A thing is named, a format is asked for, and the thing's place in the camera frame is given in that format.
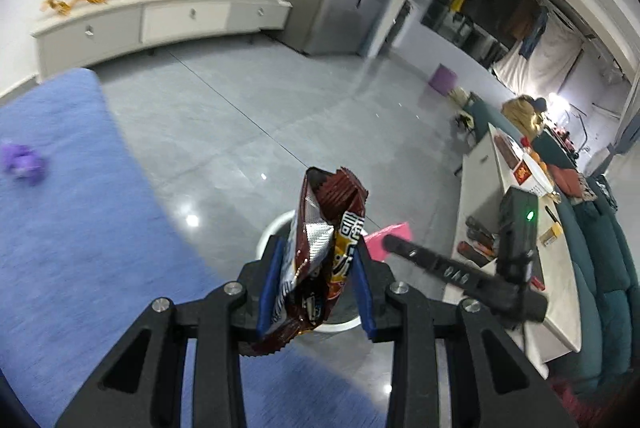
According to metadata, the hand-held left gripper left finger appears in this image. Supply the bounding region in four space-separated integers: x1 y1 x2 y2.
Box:
54 234 290 428

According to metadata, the hanging white sheet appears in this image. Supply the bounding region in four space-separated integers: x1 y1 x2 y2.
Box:
492 15 586 101

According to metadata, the purple crumpled wrapper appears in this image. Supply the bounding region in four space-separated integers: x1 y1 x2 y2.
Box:
0 140 48 184

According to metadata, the white television cabinet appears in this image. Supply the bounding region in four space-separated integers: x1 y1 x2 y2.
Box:
31 0 293 84

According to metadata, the brown snack packet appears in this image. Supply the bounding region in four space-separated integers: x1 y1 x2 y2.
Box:
239 166 369 359

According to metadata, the white coffee table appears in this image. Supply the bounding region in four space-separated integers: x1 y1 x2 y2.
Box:
442 123 583 364

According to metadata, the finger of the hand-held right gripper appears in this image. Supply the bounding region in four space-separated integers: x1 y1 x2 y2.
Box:
382 234 501 296

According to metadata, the pink wrapper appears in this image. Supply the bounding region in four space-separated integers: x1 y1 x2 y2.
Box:
362 222 413 264

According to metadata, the teal sofa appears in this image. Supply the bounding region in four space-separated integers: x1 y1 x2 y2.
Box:
462 100 640 409

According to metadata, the purple box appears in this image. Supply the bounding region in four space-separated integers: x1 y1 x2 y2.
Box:
428 64 458 98

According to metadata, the white round trash bin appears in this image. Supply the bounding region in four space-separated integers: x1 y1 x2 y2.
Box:
256 209 362 335

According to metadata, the beige stick bundle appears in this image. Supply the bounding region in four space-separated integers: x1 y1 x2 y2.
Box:
447 85 473 109

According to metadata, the blue carpet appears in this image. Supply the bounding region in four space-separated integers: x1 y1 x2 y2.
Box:
0 68 396 428

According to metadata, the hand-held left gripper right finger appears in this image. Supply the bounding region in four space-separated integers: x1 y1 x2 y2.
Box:
350 240 581 428

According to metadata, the black tool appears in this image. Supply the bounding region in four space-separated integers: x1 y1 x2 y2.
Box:
457 242 493 266
465 216 498 244

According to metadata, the red cushion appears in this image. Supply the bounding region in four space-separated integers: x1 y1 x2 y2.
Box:
547 165 596 201

